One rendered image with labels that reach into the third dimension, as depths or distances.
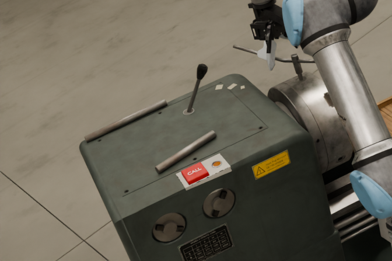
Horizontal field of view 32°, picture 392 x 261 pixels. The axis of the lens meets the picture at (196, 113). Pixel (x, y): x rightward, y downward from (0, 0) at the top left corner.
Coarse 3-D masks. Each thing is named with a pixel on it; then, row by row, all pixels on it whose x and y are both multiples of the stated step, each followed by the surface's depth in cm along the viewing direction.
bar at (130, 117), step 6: (156, 102) 215; (162, 102) 215; (144, 108) 214; (150, 108) 214; (156, 108) 214; (132, 114) 213; (138, 114) 213; (144, 114) 214; (120, 120) 212; (126, 120) 212; (132, 120) 213; (108, 126) 211; (114, 126) 211; (120, 126) 212; (96, 132) 210; (102, 132) 210; (108, 132) 212; (90, 138) 210
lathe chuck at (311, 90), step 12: (288, 84) 210; (300, 84) 207; (312, 84) 206; (324, 84) 205; (300, 96) 204; (312, 96) 203; (312, 108) 201; (324, 108) 201; (324, 120) 201; (336, 120) 201; (324, 132) 201; (336, 132) 202; (336, 144) 203; (348, 144) 205; (336, 156) 206; (348, 156) 209
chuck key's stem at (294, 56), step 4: (292, 56) 206; (296, 56) 206; (292, 60) 207; (296, 60) 206; (296, 64) 207; (300, 64) 208; (296, 68) 207; (300, 68) 207; (296, 72) 208; (300, 72) 208; (300, 76) 209; (300, 80) 209
